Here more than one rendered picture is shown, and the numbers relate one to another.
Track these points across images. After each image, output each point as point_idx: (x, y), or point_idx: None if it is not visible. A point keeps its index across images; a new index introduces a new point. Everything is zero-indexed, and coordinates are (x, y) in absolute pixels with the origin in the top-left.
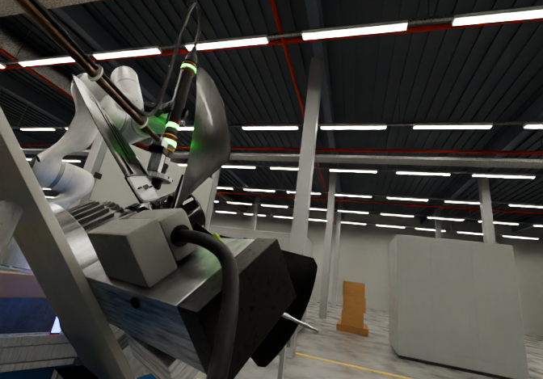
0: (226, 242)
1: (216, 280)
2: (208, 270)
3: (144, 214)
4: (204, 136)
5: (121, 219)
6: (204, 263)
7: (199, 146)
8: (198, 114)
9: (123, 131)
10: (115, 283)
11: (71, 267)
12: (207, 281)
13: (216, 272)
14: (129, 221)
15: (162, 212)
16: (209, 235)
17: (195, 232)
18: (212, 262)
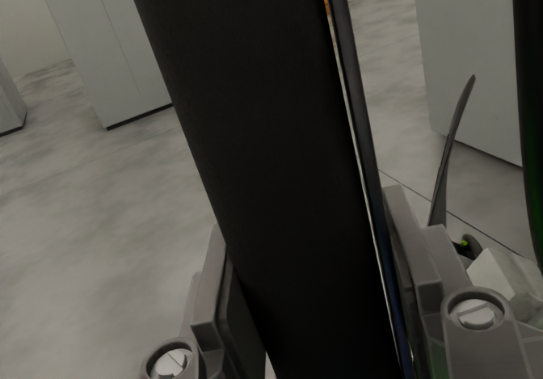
0: None
1: (469, 253)
2: (468, 261)
3: (519, 279)
4: (444, 201)
5: (541, 298)
6: (465, 267)
7: (441, 222)
8: (446, 171)
9: None
10: None
11: None
12: (473, 258)
13: (465, 255)
14: (533, 278)
15: (505, 258)
16: (473, 238)
17: (481, 246)
18: (461, 261)
